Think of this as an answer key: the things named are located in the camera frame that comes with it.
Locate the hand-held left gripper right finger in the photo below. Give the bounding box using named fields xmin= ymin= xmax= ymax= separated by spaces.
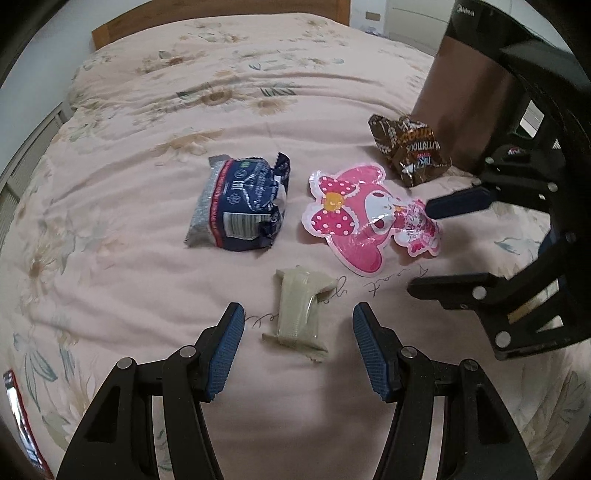
xmin=352 ymin=302 xmax=541 ymax=480

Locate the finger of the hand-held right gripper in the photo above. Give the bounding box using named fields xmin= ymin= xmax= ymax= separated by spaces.
xmin=427 ymin=173 xmax=571 ymax=222
xmin=407 ymin=272 xmax=578 ymax=363

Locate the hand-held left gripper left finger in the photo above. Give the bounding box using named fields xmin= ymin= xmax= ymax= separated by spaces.
xmin=55 ymin=302 xmax=245 ymax=480

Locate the brown snack packet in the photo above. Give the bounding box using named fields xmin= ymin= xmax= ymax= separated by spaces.
xmin=368 ymin=113 xmax=451 ymax=188

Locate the small green snack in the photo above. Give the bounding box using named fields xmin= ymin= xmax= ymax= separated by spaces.
xmin=261 ymin=267 xmax=339 ymax=363

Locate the pink cartoon snack packet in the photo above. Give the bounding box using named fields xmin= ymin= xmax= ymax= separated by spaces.
xmin=301 ymin=166 xmax=441 ymax=278

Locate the dark blue snack packet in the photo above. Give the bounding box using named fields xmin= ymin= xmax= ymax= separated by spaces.
xmin=185 ymin=152 xmax=294 ymax=254

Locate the brown and black electric kettle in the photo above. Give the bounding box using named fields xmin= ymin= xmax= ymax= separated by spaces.
xmin=411 ymin=0 xmax=591 ymax=174

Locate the smartphone in red case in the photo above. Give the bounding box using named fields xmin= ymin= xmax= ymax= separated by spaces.
xmin=0 ymin=369 xmax=51 ymax=480

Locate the white slatted radiator cover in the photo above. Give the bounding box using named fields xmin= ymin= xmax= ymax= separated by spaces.
xmin=0 ymin=102 xmax=70 ymax=195

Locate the wooden bed headboard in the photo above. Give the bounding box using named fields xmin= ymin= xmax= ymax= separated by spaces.
xmin=91 ymin=0 xmax=352 ymax=49

